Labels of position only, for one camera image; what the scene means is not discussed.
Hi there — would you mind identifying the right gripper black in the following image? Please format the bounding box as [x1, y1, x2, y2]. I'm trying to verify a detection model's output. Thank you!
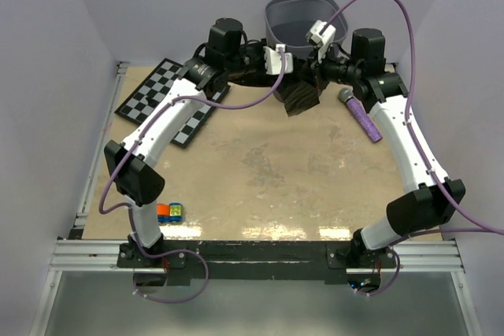
[297, 41, 363, 92]

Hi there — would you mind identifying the black plastic trash bag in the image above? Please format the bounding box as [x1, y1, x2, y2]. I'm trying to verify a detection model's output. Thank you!
[228, 57, 327, 116]

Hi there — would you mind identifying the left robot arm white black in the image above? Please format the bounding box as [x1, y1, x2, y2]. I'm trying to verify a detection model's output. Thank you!
[104, 18, 266, 267]

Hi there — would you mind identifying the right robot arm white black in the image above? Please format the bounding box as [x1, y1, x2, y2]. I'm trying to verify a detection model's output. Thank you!
[306, 22, 465, 268]

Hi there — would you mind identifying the grey plastic trash bin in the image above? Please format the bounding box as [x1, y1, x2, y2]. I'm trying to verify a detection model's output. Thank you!
[265, 0, 339, 59]

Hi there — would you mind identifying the purple glitter toy microphone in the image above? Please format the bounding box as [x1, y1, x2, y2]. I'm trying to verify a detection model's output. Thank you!
[338, 88, 383, 143]

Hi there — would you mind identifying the black chess piece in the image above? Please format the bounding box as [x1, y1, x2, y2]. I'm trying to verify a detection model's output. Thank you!
[146, 96, 157, 108]

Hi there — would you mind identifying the black white chessboard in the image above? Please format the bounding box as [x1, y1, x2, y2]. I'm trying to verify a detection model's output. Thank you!
[114, 57, 232, 150]

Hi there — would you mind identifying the orange blue toy car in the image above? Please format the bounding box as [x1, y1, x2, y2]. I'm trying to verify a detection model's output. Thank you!
[157, 202, 184, 224]

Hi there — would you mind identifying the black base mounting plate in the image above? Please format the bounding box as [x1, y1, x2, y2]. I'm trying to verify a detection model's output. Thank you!
[117, 239, 396, 286]

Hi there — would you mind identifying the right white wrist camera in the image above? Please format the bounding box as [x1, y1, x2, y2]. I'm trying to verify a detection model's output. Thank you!
[306, 20, 336, 63]

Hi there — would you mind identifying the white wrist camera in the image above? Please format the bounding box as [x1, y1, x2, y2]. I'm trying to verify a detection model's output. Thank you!
[306, 20, 336, 63]
[264, 43, 294, 76]

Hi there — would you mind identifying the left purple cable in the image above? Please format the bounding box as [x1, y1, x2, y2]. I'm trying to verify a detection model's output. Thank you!
[98, 47, 287, 301]

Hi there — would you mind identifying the purple cable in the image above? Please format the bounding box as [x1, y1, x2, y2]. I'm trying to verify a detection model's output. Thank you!
[98, 47, 287, 301]
[321, 0, 504, 297]

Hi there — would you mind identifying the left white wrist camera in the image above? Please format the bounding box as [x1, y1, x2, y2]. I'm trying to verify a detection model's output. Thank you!
[264, 43, 294, 76]

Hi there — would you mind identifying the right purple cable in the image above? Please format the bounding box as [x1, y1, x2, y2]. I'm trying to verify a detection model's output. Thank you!
[321, 0, 504, 297]

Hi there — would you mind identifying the aluminium left side rail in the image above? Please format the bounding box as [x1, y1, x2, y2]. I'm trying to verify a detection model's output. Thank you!
[65, 61, 130, 240]

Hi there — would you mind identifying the aluminium rail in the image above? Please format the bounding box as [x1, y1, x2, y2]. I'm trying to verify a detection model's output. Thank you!
[65, 61, 130, 240]
[50, 239, 465, 273]

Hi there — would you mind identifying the aluminium front rail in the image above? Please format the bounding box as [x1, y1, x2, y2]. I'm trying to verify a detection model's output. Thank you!
[50, 239, 465, 273]

